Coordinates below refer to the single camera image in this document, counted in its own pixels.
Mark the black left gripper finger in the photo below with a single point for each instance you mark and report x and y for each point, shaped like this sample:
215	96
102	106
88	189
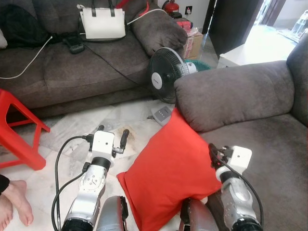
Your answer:
124	138
100	128

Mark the red pillow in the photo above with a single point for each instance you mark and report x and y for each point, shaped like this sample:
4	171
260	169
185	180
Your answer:
168	178

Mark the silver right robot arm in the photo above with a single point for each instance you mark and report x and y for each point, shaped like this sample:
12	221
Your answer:
238	199

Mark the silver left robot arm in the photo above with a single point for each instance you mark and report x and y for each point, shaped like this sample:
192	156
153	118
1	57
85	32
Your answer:
90	190

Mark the grey fabric sofa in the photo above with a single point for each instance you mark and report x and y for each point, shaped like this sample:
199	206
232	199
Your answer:
269	163
86	72

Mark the silver left robot leg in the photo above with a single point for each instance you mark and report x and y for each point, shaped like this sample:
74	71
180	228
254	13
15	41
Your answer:
111	215

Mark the silver robot leg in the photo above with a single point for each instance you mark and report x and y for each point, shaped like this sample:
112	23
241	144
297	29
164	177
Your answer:
198	217
111	215

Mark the black electric fan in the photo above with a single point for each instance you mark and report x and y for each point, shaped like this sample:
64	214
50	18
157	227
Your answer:
163	72

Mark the red plastic stool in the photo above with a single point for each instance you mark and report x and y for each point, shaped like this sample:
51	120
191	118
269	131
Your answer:
17	144

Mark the black power adapter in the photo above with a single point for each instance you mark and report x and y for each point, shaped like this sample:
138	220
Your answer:
73	44

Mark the silver right robot leg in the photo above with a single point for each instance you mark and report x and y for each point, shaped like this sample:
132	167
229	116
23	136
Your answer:
198	217

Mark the white handbag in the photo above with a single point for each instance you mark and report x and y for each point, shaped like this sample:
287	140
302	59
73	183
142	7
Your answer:
102	23

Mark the green plastic basket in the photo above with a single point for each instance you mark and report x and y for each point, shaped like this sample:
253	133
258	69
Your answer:
203	65

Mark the barefoot person in black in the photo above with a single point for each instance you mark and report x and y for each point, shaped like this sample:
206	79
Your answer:
17	199

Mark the cardboard box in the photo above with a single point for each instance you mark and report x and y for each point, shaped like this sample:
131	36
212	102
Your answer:
194	44

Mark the red packages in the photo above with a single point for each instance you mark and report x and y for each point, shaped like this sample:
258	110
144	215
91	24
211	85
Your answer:
185	23

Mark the black garment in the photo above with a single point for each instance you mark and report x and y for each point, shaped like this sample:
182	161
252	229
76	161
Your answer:
19	24

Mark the clear water bottle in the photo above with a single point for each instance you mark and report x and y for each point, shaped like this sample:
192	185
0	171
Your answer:
299	23

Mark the red fire extinguisher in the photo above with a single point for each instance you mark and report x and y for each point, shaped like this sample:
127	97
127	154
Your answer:
171	7

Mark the white low table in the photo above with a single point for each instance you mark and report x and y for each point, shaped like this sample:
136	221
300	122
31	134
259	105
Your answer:
255	48

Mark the dark wooden door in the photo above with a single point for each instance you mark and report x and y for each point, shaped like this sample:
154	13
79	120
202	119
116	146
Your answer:
236	24

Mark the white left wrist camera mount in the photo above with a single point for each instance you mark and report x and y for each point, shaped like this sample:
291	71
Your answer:
102	144

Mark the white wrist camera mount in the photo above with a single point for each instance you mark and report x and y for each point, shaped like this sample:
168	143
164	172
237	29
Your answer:
102	144
239	158

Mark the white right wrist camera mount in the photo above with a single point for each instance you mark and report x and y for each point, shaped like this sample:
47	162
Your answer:
239	158

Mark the black wall socket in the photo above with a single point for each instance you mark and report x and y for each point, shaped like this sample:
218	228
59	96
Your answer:
188	9

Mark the brown door frame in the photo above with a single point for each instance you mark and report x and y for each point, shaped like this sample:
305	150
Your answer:
273	10

